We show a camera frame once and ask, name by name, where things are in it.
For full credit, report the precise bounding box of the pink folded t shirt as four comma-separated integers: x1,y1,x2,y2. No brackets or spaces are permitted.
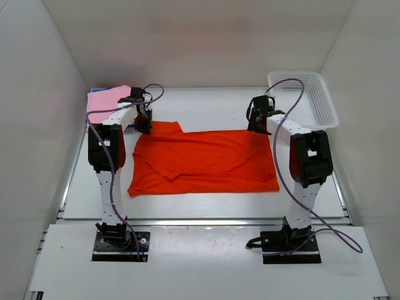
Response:
87,86,131,112

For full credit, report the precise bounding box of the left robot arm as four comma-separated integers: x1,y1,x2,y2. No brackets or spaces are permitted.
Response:
86,87,154,250

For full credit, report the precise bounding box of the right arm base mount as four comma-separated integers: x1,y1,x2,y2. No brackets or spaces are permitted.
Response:
246,224,322,264

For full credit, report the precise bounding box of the orange t shirt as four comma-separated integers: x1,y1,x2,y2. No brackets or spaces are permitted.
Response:
127,121,279,197

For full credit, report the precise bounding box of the blue folded t shirt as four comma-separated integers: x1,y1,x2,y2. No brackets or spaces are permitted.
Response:
84,87,135,130

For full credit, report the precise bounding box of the white perforated plastic basket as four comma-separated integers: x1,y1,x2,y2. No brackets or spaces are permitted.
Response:
267,71,339,130

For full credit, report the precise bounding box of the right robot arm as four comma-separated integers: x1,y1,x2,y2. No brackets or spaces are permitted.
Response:
246,96,333,251

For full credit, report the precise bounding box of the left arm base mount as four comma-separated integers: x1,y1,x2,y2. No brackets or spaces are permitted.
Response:
92,223,151,263

